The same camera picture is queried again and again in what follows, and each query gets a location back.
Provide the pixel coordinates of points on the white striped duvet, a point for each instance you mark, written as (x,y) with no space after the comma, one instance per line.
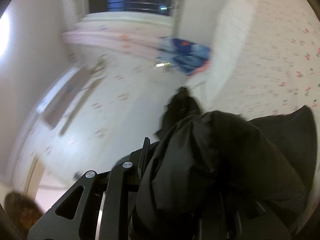
(233,25)

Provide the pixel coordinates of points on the crumpled black jacket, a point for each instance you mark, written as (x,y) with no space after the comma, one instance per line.
(179,107)

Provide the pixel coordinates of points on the large black puffer jacket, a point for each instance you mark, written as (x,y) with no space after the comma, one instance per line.
(216,171)

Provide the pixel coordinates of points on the white wall socket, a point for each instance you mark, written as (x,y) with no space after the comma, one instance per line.
(161,65)

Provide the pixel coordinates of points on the cherry print bed sheet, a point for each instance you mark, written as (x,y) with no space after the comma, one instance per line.
(278,68)

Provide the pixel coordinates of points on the blue pink cartoon curtain left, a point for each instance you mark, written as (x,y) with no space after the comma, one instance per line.
(188,57)

